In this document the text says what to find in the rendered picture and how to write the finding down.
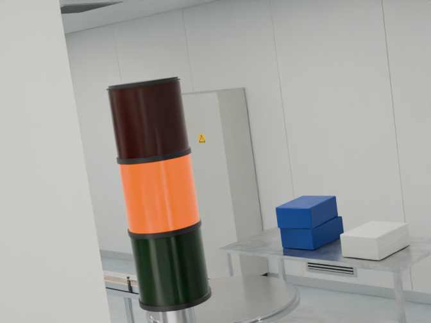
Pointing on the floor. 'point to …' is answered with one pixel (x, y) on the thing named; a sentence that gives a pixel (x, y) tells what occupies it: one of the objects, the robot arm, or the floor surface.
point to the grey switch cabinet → (224, 177)
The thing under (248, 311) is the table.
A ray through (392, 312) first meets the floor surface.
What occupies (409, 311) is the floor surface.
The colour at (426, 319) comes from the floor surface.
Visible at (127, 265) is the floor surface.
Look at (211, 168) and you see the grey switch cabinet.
